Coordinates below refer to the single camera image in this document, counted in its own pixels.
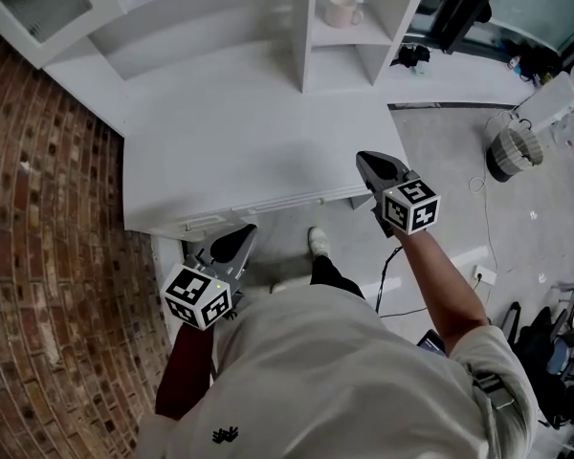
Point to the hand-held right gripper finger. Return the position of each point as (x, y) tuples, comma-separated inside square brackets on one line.
[(370, 175), (394, 170)]

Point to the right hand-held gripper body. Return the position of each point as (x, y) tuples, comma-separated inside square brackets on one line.
[(411, 206)]

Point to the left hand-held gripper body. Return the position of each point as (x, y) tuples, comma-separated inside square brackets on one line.
[(196, 294)]

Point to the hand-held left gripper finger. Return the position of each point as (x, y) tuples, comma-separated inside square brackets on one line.
[(222, 246), (241, 261)]

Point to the white shelf compartment with mug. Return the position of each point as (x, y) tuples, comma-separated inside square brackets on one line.
[(387, 7)]

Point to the cream ceramic mug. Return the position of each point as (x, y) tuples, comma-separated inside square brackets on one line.
[(339, 12)]

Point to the person's right forearm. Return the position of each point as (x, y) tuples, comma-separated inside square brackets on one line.
[(440, 294)]

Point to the person's left forearm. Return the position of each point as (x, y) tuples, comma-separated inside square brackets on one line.
[(186, 371)]

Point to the person's white shoe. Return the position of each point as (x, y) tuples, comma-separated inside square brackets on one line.
[(318, 241)]

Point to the person's black trouser leg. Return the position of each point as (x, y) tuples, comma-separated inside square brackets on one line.
[(332, 275)]

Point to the white power strip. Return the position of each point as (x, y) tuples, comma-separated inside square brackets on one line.
[(484, 275)]

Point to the white window ledge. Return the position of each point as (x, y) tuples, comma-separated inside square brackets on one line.
[(449, 84)]

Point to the grey striped woven basket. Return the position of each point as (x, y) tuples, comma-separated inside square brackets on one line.
[(514, 153)]

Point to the small black device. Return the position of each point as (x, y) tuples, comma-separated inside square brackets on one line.
[(413, 55)]

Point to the black tablet screen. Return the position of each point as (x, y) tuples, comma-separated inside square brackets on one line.
[(431, 343)]

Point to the person's white t-shirt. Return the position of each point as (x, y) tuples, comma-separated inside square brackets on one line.
[(325, 380)]

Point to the small plastic bottle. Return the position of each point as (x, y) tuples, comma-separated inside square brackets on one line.
[(516, 64)]

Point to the black framed window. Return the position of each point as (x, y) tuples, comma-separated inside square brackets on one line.
[(507, 3)]

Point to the black office chair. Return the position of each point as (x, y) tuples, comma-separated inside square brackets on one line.
[(540, 361)]

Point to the white glass door cabinet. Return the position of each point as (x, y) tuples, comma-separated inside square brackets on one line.
[(43, 7)]

